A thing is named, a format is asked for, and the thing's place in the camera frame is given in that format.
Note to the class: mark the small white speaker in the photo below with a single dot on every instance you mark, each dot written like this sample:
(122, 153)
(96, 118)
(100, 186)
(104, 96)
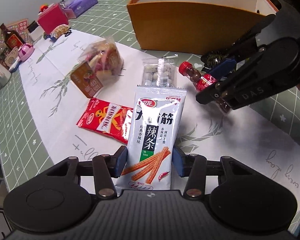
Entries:
(11, 57)

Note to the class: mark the red snack packet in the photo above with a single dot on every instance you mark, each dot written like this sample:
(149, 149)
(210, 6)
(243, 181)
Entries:
(102, 120)

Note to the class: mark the clear packet of white candies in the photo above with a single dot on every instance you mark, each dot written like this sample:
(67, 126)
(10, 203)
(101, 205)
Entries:
(152, 75)

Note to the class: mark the clear dried fruit bag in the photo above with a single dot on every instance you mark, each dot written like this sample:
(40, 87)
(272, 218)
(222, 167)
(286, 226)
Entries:
(100, 62)

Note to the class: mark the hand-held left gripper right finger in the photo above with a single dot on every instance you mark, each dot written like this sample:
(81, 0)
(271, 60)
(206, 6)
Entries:
(179, 161)

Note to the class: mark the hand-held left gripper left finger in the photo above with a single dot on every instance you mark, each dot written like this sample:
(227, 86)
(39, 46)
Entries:
(120, 161)

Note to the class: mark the red ornament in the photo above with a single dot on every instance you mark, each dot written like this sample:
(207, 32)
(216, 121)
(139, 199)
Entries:
(43, 8)

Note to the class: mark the small blue white packet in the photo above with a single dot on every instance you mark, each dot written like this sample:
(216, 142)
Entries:
(15, 67)

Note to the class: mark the pink round container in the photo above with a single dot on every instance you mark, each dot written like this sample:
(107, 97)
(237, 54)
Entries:
(25, 52)

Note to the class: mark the red-capped chocolate ball bottle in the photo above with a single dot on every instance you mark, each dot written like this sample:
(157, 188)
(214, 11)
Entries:
(190, 71)

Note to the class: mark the white printed table runner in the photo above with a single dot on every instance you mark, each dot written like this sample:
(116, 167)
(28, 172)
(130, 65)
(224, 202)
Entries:
(52, 92)

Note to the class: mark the orange cardboard box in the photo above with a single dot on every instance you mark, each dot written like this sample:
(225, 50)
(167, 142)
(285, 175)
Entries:
(177, 27)

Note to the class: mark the patterned board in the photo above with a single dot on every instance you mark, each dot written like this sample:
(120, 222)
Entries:
(22, 26)

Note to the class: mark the purple tissue box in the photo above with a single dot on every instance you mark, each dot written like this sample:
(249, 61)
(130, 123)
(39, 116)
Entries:
(82, 3)

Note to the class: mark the small blue object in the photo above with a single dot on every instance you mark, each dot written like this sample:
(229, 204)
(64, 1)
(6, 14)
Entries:
(49, 37)

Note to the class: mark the small white box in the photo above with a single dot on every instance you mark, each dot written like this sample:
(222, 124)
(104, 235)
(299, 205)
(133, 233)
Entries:
(35, 31)

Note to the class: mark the brown glass bottle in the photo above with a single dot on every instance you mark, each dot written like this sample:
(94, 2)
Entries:
(12, 38)

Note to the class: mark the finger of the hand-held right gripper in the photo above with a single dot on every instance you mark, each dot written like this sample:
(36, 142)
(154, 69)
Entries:
(223, 67)
(207, 96)

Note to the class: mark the pink box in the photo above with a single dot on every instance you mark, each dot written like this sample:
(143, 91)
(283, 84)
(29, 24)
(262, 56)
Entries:
(52, 20)

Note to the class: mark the clear nut packet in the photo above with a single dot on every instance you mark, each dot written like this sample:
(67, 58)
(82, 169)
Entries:
(60, 31)

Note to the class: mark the white snack stick packet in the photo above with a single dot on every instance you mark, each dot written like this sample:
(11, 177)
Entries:
(152, 120)

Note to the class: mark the black hair clip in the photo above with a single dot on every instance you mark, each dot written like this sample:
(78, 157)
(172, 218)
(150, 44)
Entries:
(68, 33)

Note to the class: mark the black snack packet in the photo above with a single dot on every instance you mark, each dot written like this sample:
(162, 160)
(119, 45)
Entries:
(211, 56)

